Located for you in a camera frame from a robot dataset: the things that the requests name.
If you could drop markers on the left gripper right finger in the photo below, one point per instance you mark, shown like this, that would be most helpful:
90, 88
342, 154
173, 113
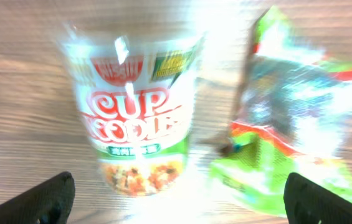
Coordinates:
309, 203

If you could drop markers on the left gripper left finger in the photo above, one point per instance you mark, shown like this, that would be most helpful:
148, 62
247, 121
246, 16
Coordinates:
48, 202

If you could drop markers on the green chip bag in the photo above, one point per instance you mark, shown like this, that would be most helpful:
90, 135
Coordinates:
292, 117

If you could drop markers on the cup noodles container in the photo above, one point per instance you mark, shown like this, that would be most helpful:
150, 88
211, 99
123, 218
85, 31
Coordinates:
134, 86

